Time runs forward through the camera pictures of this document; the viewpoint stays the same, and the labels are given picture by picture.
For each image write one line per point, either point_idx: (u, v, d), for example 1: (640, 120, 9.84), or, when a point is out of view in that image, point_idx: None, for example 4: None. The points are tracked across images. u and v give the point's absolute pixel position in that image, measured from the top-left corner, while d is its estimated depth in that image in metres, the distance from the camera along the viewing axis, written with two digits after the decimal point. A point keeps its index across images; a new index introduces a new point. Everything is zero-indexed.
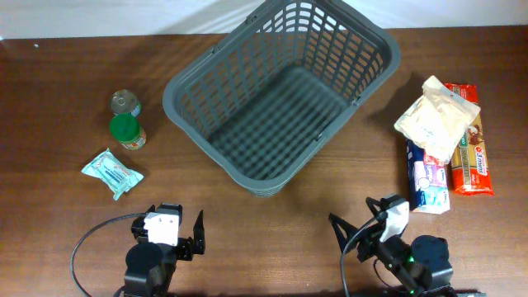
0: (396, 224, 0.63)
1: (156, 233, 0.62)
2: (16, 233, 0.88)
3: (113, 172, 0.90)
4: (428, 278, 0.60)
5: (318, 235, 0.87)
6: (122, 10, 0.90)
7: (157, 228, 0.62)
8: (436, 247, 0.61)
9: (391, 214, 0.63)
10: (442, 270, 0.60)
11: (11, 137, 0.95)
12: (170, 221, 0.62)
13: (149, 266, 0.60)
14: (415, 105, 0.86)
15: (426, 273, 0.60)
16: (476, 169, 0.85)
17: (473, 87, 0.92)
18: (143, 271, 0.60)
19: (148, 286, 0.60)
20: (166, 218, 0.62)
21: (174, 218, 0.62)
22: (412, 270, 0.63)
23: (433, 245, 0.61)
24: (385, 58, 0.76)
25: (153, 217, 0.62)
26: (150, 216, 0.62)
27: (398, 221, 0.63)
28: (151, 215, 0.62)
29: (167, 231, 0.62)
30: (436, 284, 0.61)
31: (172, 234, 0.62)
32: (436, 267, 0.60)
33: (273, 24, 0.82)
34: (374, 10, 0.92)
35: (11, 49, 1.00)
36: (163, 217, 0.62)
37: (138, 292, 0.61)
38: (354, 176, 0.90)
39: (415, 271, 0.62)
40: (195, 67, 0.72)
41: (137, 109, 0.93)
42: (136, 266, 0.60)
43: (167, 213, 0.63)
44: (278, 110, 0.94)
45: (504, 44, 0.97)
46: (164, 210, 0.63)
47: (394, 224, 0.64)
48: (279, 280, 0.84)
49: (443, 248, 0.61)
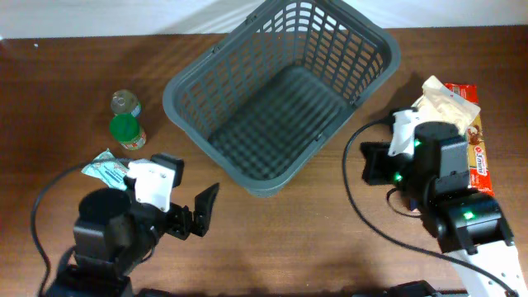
0: (406, 129, 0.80)
1: (141, 181, 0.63)
2: (17, 233, 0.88)
3: (113, 172, 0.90)
4: (439, 157, 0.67)
5: (318, 235, 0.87)
6: (122, 10, 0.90)
7: (146, 175, 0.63)
8: (442, 129, 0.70)
9: (398, 117, 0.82)
10: (452, 144, 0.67)
11: (11, 136, 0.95)
12: (162, 175, 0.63)
13: (108, 217, 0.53)
14: (416, 105, 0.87)
15: (436, 155, 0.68)
16: (476, 169, 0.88)
17: (473, 87, 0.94)
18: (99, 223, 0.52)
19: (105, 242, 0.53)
20: (157, 169, 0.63)
21: (167, 173, 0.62)
22: (426, 162, 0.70)
23: (445, 131, 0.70)
24: (385, 58, 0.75)
25: (144, 164, 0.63)
26: (139, 162, 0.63)
27: (411, 127, 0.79)
28: (143, 162, 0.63)
29: (156, 184, 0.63)
30: (450, 168, 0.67)
31: (160, 188, 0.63)
32: (446, 142, 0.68)
33: (273, 25, 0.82)
34: (373, 10, 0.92)
35: (11, 49, 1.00)
36: (156, 167, 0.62)
37: (97, 252, 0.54)
38: (354, 176, 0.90)
39: (431, 161, 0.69)
40: (195, 67, 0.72)
41: (137, 109, 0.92)
42: (91, 219, 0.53)
43: (161, 166, 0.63)
44: (278, 110, 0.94)
45: (505, 44, 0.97)
46: (160, 162, 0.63)
47: (407, 130, 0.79)
48: (279, 280, 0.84)
49: (450, 129, 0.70)
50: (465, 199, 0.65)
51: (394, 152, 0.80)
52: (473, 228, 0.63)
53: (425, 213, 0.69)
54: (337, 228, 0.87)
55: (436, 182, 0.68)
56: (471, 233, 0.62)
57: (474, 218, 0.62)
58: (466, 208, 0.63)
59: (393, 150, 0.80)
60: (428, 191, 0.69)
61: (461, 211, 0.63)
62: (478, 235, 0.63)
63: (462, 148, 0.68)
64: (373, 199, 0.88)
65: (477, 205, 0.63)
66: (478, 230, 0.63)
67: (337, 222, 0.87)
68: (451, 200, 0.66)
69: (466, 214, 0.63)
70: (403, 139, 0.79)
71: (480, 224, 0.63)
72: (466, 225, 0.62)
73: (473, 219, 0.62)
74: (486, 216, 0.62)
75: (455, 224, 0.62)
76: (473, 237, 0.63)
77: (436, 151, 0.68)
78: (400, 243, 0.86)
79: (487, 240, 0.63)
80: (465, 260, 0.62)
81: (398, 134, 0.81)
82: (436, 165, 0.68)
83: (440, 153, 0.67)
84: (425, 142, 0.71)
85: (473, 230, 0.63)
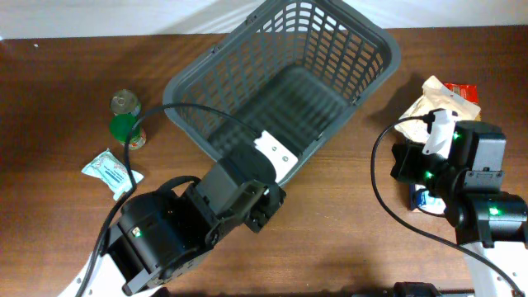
0: (446, 129, 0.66)
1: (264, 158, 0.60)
2: (18, 233, 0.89)
3: (113, 172, 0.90)
4: (477, 148, 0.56)
5: (318, 235, 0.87)
6: (121, 10, 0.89)
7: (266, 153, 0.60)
8: (486, 125, 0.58)
9: (436, 119, 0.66)
10: (492, 138, 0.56)
11: (10, 136, 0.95)
12: (285, 158, 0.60)
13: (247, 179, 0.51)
14: (416, 105, 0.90)
15: (471, 148, 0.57)
16: None
17: (473, 87, 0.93)
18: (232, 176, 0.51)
19: (221, 201, 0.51)
20: (281, 151, 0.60)
21: (289, 157, 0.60)
22: (458, 153, 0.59)
23: (487, 126, 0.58)
24: (385, 58, 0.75)
25: (271, 142, 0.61)
26: (266, 138, 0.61)
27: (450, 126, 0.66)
28: (271, 139, 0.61)
29: (276, 164, 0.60)
30: (483, 162, 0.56)
31: (280, 171, 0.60)
32: (486, 134, 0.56)
33: (273, 24, 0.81)
34: (373, 9, 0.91)
35: (11, 49, 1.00)
36: (280, 148, 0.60)
37: (213, 199, 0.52)
38: (354, 175, 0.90)
39: (464, 153, 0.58)
40: (195, 67, 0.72)
41: (137, 109, 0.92)
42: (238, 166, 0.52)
43: (285, 149, 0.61)
44: (278, 110, 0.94)
45: (506, 44, 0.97)
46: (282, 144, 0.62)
47: (443, 132, 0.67)
48: (279, 280, 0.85)
49: (493, 127, 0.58)
50: (492, 195, 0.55)
51: (428, 151, 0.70)
52: (494, 225, 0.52)
53: (446, 200, 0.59)
54: (337, 228, 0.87)
55: (466, 174, 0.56)
56: (492, 231, 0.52)
57: (499, 215, 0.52)
58: (492, 203, 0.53)
59: (429, 148, 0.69)
60: (456, 182, 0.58)
61: (486, 205, 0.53)
62: (499, 234, 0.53)
63: (501, 146, 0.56)
64: (373, 199, 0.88)
65: (503, 202, 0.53)
66: (498, 228, 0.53)
67: (337, 222, 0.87)
68: (477, 194, 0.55)
69: (491, 209, 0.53)
70: (437, 140, 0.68)
71: (502, 223, 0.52)
72: (488, 221, 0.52)
73: (497, 216, 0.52)
74: (511, 215, 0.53)
75: (477, 214, 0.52)
76: (492, 234, 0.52)
77: (470, 141, 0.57)
78: (400, 243, 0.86)
79: (504, 238, 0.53)
80: (478, 253, 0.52)
81: (435, 136, 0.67)
82: (469, 157, 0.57)
83: (478, 145, 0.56)
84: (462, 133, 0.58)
85: (494, 228, 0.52)
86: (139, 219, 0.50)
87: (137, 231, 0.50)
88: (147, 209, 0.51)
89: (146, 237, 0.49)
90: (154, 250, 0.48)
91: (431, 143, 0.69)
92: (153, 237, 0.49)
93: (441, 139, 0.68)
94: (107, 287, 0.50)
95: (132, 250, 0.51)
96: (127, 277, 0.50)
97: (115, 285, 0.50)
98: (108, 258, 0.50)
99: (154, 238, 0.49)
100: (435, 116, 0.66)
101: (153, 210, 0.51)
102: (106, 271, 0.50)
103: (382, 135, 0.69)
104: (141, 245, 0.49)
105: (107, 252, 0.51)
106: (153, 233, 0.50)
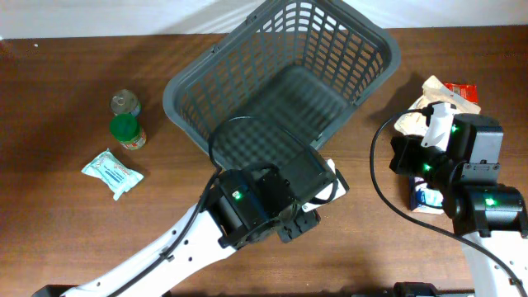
0: (445, 124, 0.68)
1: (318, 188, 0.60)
2: (18, 233, 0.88)
3: (113, 172, 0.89)
4: (474, 141, 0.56)
5: (318, 234, 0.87)
6: (121, 10, 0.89)
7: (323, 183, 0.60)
8: (483, 119, 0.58)
9: (436, 111, 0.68)
10: (490, 131, 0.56)
11: (10, 136, 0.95)
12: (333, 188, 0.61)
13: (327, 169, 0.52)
14: (416, 106, 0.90)
15: (469, 141, 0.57)
16: None
17: (473, 87, 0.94)
18: (313, 164, 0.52)
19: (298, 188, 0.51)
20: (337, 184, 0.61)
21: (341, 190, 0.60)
22: (456, 145, 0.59)
23: (485, 120, 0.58)
24: (385, 58, 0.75)
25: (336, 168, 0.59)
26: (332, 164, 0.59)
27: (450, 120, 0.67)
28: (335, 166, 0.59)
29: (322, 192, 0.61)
30: (481, 155, 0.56)
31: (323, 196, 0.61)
32: (483, 128, 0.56)
33: (273, 24, 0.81)
34: (374, 9, 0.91)
35: (11, 49, 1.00)
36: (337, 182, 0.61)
37: (293, 182, 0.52)
38: (354, 175, 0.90)
39: (464, 145, 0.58)
40: (195, 67, 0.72)
41: (137, 109, 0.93)
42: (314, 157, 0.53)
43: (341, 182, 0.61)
44: (278, 110, 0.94)
45: (506, 44, 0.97)
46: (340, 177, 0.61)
47: (442, 125, 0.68)
48: (279, 280, 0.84)
49: (491, 120, 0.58)
50: (489, 186, 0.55)
51: (426, 143, 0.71)
52: (491, 216, 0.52)
53: (444, 192, 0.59)
54: (337, 228, 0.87)
55: (464, 167, 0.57)
56: (488, 221, 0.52)
57: (496, 205, 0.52)
58: (488, 194, 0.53)
59: (427, 141, 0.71)
60: (453, 174, 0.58)
61: (482, 195, 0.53)
62: (495, 225, 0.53)
63: (498, 139, 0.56)
64: (373, 199, 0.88)
65: (500, 193, 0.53)
66: (494, 219, 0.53)
67: (337, 222, 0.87)
68: (473, 186, 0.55)
69: (487, 200, 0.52)
70: (436, 134, 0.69)
71: (498, 214, 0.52)
72: (485, 212, 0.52)
73: (493, 207, 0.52)
74: (507, 206, 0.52)
75: (473, 205, 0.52)
76: (489, 224, 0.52)
77: (469, 134, 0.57)
78: (400, 243, 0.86)
79: (502, 229, 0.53)
80: (476, 242, 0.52)
81: (433, 129, 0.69)
82: (466, 149, 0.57)
83: (475, 138, 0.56)
84: (459, 126, 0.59)
85: (491, 219, 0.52)
86: (234, 186, 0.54)
87: (236, 194, 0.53)
88: (238, 176, 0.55)
89: (244, 202, 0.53)
90: (248, 214, 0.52)
91: (430, 136, 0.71)
92: (245, 203, 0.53)
93: (440, 132, 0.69)
94: (205, 241, 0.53)
95: (229, 211, 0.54)
96: (223, 233, 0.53)
97: (211, 239, 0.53)
98: (207, 215, 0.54)
99: (249, 203, 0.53)
100: (433, 109, 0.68)
101: (242, 179, 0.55)
102: (204, 226, 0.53)
103: (377, 134, 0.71)
104: (237, 208, 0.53)
105: (206, 209, 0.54)
106: (249, 198, 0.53)
